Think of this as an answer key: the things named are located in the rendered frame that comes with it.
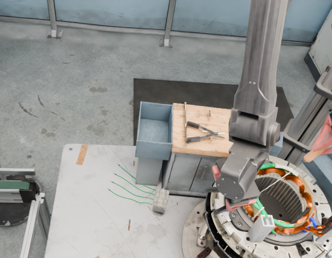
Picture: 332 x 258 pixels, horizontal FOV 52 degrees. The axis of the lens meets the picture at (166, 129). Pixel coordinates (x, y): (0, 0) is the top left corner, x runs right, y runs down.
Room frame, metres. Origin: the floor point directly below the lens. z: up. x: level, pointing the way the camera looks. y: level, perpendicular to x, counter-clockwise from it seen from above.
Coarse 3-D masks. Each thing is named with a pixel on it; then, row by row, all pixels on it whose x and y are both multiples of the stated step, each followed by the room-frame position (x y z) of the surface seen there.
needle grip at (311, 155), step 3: (324, 147) 0.49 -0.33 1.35; (327, 147) 0.49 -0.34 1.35; (312, 150) 0.50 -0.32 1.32; (318, 150) 0.49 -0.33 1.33; (321, 150) 0.49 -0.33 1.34; (309, 153) 0.50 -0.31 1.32; (312, 153) 0.49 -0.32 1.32; (315, 153) 0.49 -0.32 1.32; (318, 153) 0.49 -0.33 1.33; (306, 156) 0.49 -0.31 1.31; (309, 156) 0.49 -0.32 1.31; (312, 156) 0.49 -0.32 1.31; (315, 156) 0.49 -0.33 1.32; (306, 159) 0.49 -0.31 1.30; (309, 159) 0.49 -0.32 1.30; (312, 159) 0.49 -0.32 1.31
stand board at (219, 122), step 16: (176, 112) 0.78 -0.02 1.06; (192, 112) 0.80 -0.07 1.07; (224, 112) 0.83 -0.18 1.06; (176, 128) 0.71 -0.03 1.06; (192, 128) 0.72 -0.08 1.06; (208, 128) 0.74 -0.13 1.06; (224, 128) 0.75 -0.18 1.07; (176, 144) 0.65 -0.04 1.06; (192, 144) 0.66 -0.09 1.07; (208, 144) 0.67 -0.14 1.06; (224, 144) 0.69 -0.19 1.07
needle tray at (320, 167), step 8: (312, 160) 0.70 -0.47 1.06; (320, 160) 0.74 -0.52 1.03; (328, 160) 0.75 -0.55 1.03; (312, 168) 0.69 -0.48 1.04; (320, 168) 0.67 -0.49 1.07; (328, 168) 0.71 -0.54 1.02; (320, 176) 0.66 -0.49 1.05; (328, 176) 0.68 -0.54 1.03; (320, 184) 0.64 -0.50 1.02; (328, 184) 0.63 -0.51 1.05; (328, 192) 0.61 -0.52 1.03; (328, 200) 0.61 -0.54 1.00
